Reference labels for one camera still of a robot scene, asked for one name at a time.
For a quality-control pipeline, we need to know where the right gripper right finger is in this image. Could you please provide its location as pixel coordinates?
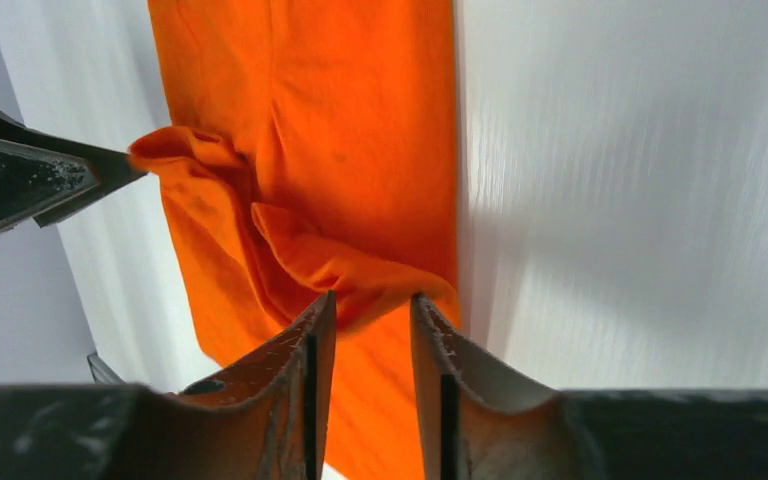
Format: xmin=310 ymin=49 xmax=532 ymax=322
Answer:
xmin=410 ymin=294 xmax=768 ymax=479

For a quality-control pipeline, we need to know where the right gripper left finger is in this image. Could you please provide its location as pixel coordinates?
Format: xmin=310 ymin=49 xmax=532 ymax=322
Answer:
xmin=0 ymin=293 xmax=336 ymax=479

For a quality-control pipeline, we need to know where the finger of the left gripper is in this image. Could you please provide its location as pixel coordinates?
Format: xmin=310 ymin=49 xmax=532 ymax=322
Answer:
xmin=0 ymin=140 xmax=99 ymax=232
xmin=0 ymin=110 xmax=143 ymax=234

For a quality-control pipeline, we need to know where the orange t-shirt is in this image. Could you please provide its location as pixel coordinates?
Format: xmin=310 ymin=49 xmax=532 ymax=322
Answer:
xmin=130 ymin=1 xmax=458 ymax=479

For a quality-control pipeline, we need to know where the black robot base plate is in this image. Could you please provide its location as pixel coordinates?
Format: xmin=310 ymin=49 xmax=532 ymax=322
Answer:
xmin=86 ymin=352 xmax=125 ymax=385

